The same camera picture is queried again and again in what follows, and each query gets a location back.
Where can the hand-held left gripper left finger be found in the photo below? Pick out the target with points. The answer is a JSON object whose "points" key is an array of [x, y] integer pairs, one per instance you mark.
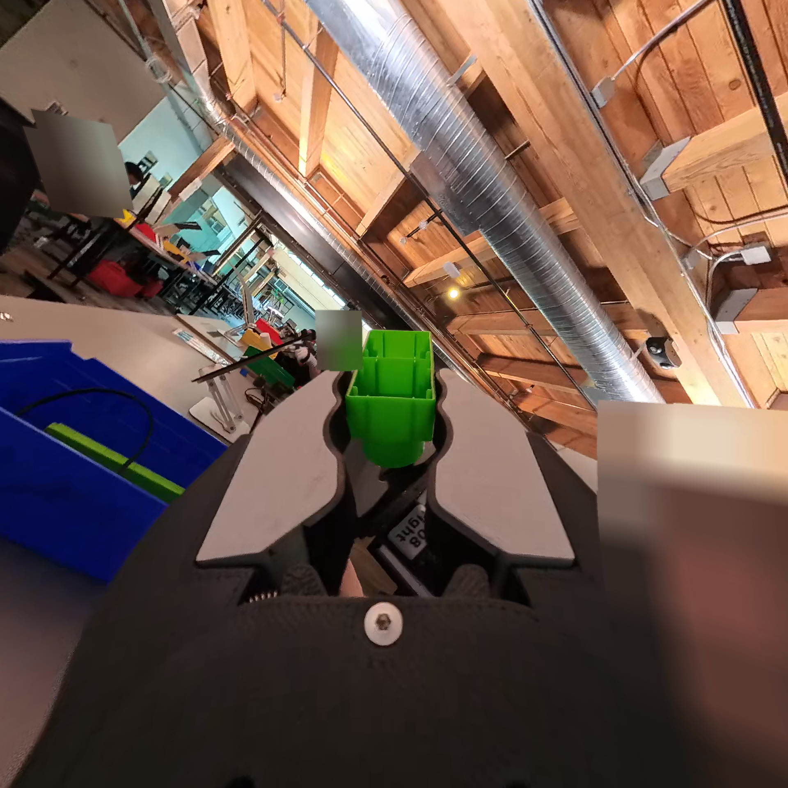
{"points": [[277, 480]]}

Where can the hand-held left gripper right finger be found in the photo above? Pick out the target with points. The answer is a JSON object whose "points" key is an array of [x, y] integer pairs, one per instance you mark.
{"points": [[492, 486]]}

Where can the green plastic block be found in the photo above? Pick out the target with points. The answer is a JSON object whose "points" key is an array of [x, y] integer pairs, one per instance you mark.
{"points": [[391, 400]]}

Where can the blue plastic bin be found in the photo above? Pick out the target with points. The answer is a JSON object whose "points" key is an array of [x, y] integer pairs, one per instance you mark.
{"points": [[80, 492]]}

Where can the person's right hand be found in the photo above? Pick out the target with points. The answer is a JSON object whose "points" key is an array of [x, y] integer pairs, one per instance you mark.
{"points": [[351, 582]]}

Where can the white panel stand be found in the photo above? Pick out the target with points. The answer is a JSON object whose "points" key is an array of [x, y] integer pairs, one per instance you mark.
{"points": [[218, 412]]}

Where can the small green bin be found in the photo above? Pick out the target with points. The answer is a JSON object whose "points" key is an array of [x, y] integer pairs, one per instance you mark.
{"points": [[271, 367]]}

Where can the green bar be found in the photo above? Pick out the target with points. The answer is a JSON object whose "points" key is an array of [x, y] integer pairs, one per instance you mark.
{"points": [[141, 477]]}

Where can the small yellow bin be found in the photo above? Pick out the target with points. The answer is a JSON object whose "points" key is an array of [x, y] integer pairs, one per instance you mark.
{"points": [[253, 338]]}

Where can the small red bin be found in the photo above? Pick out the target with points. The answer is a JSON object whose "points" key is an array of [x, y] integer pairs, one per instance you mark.
{"points": [[269, 326]]}

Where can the printed paper strip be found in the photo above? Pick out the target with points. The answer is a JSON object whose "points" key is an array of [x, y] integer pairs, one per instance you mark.
{"points": [[200, 345]]}

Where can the red plastic bin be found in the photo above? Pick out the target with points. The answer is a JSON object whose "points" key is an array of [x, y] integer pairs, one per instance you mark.
{"points": [[114, 278]]}

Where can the black office chair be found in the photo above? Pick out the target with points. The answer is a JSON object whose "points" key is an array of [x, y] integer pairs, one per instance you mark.
{"points": [[15, 178]]}

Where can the ceiling security camera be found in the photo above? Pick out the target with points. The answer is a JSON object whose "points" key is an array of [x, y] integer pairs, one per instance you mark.
{"points": [[662, 352]]}

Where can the large silver ventilation duct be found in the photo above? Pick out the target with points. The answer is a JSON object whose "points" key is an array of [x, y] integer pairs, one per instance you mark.
{"points": [[492, 184]]}

